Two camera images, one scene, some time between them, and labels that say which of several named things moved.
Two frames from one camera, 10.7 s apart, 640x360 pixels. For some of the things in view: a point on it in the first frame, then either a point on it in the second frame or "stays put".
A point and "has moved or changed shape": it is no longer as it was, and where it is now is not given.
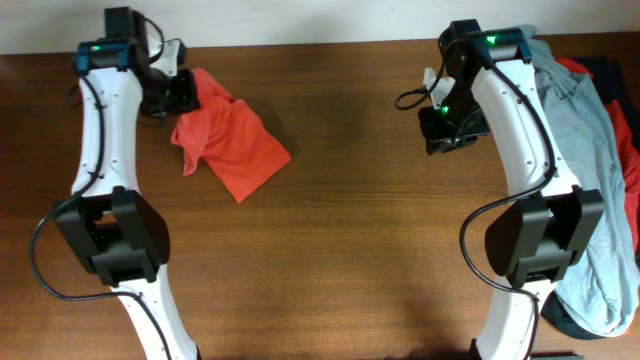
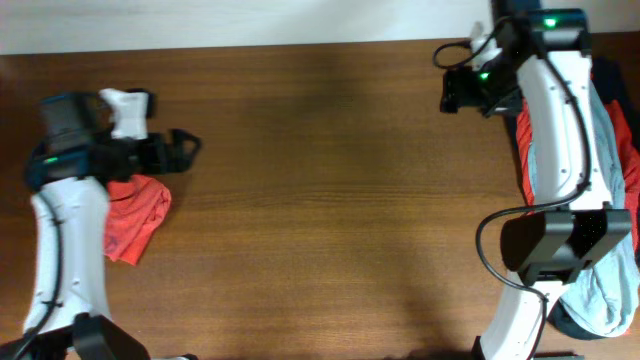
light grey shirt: (599, 292) stays put
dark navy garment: (614, 85) stays put
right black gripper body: (457, 122) -> (467, 88)
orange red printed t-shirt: (227, 138) has moved or changed shape
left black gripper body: (168, 96) -> (144, 157)
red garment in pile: (628, 147) stays put
